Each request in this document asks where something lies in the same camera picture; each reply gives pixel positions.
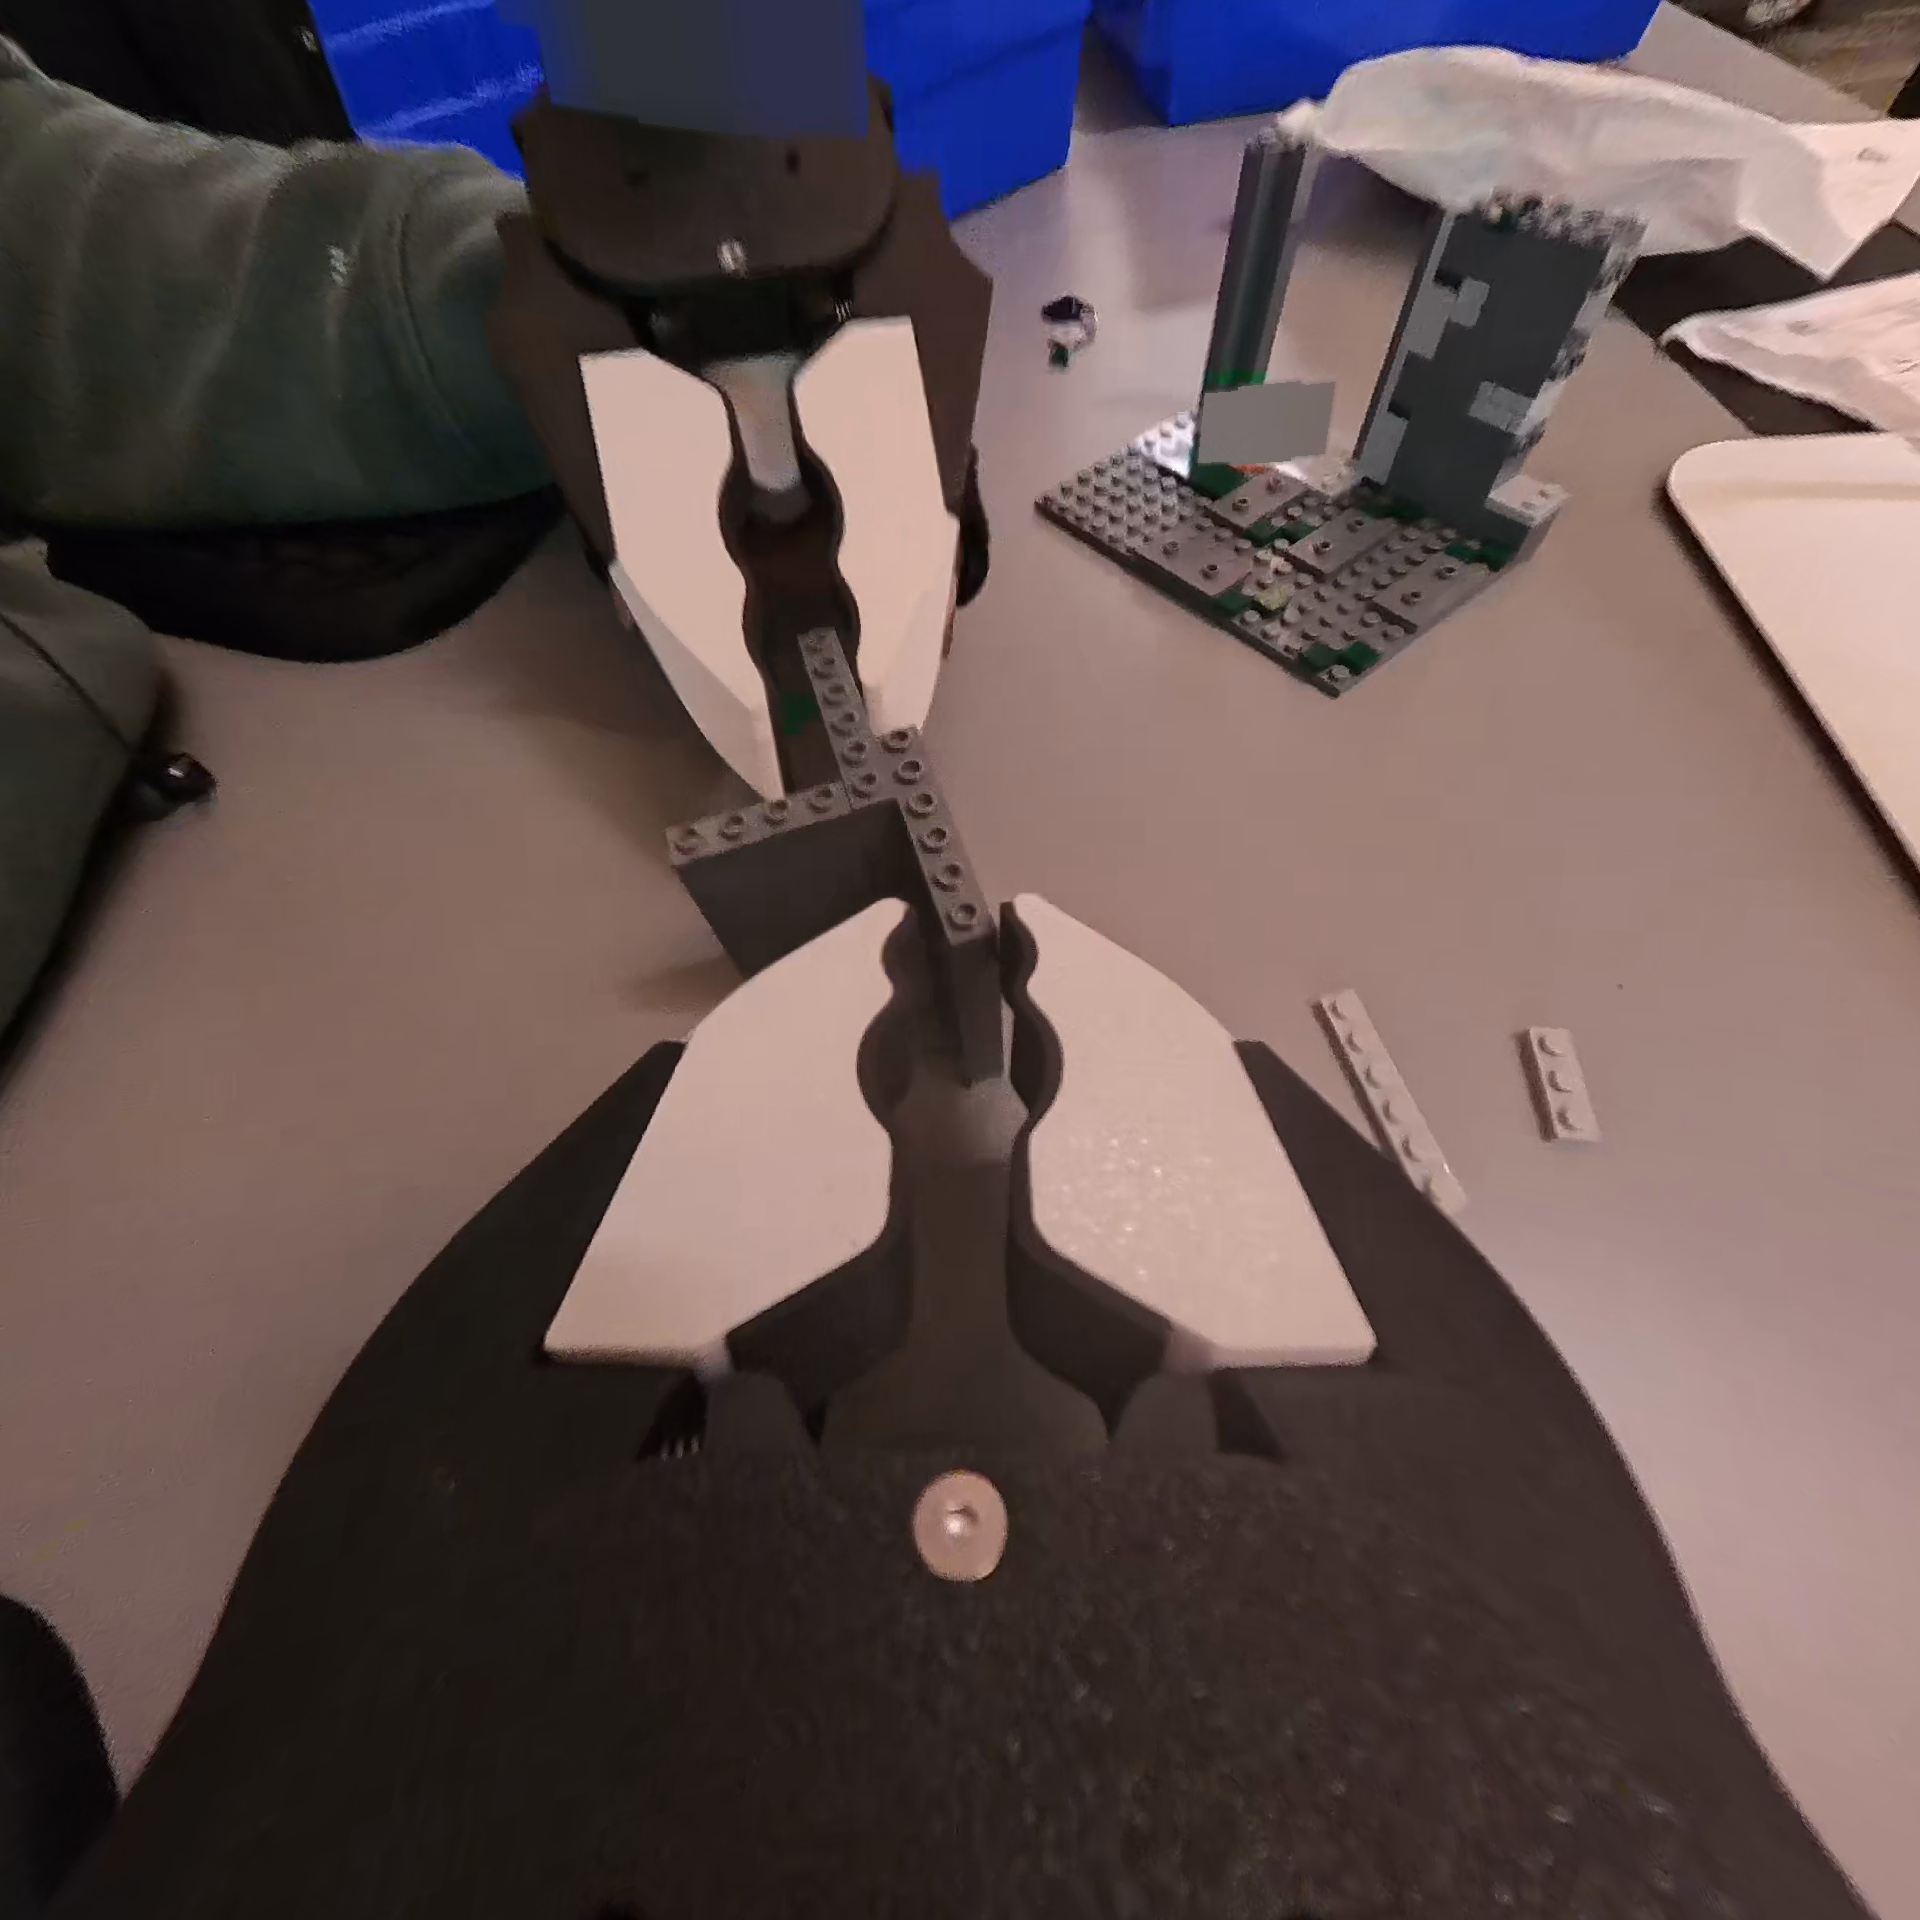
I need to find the blue plastic bin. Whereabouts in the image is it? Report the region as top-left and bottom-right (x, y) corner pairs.
(307, 0), (1092, 216)
(1096, 0), (1671, 132)

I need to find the white printed paper sheet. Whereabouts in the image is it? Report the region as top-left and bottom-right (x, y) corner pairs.
(1660, 268), (1920, 442)

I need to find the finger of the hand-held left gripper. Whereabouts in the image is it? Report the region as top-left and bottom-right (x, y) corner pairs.
(577, 346), (794, 800)
(791, 315), (964, 730)

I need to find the grey brick build on baseplate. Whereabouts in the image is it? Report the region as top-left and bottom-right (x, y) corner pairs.
(1033, 127), (1649, 703)

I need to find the long light grey plate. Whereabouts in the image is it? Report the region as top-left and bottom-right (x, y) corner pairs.
(1315, 988), (1471, 1217)

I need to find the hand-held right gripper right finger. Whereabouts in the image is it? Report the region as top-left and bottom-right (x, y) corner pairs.
(996, 892), (1379, 1423)

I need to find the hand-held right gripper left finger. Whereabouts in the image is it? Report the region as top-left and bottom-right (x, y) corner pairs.
(544, 896), (921, 1423)

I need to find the short light grey plate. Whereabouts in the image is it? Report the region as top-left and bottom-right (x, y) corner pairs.
(1521, 1027), (1605, 1144)

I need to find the white paper bag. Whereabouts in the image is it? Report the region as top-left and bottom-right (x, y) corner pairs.
(1280, 44), (1920, 281)

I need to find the dark grey cross wall piece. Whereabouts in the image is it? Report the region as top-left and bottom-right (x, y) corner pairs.
(665, 625), (1007, 1091)

